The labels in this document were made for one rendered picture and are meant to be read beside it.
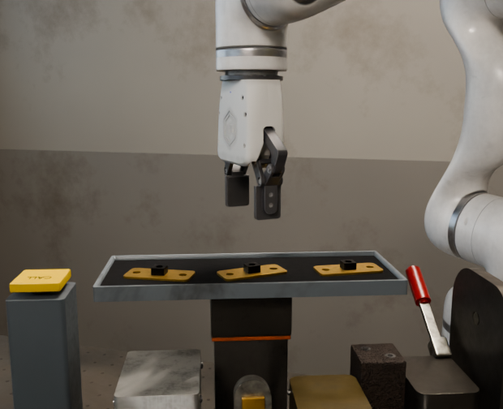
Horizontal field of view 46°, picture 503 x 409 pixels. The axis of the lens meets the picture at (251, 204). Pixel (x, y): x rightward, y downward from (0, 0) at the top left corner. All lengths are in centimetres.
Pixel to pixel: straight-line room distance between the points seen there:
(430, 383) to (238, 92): 38
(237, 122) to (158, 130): 238
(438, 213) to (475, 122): 17
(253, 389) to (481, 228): 53
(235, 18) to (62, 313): 40
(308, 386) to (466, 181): 52
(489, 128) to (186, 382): 62
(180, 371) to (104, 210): 266
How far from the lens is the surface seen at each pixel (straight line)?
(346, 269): 76
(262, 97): 67
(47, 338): 77
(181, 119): 300
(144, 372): 62
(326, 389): 65
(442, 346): 75
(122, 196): 318
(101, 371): 159
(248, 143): 66
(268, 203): 67
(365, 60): 279
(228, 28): 69
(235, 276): 73
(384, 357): 68
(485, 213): 101
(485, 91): 98
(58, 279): 76
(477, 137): 100
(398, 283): 73
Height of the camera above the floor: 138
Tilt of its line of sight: 10 degrees down
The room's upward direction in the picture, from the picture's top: straight up
